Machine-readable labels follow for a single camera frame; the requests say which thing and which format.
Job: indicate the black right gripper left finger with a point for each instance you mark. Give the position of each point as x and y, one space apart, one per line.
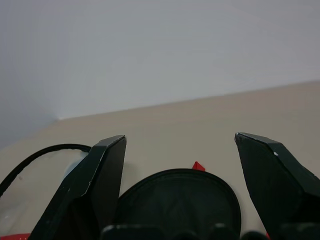
100 180

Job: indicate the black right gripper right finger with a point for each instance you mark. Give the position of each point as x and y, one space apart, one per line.
272 180

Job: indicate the red plastic object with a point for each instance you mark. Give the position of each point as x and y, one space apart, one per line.
12 237

